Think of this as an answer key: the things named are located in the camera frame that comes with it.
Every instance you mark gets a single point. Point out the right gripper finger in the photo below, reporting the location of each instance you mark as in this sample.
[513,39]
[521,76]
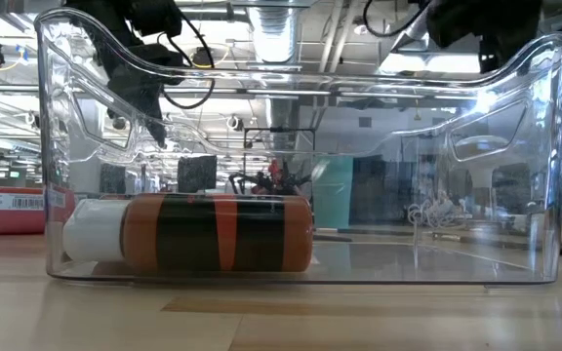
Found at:
[490,58]

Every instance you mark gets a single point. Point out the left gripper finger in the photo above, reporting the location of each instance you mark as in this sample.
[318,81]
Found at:
[134,100]

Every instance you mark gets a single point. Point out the orange paint bottle black label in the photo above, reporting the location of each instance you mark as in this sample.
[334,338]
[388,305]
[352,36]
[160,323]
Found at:
[188,234]

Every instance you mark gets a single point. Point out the clear plastic bin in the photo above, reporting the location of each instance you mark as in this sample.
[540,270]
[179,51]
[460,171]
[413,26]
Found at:
[408,263]

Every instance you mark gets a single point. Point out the large red paint bottle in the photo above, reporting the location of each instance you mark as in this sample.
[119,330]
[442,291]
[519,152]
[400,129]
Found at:
[3,222]

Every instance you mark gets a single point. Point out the black square panel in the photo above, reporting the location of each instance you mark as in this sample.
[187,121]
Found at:
[197,174]

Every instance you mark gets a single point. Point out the clear jar white lid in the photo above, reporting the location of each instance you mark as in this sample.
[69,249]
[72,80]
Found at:
[383,36]

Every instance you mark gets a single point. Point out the teal plastic cup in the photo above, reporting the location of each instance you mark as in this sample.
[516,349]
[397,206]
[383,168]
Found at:
[333,195]

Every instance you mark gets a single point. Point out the smooth silver ventilation duct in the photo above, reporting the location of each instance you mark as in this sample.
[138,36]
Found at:
[410,36]

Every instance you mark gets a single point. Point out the ribbed silver ventilation duct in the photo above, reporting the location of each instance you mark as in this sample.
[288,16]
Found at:
[276,34]

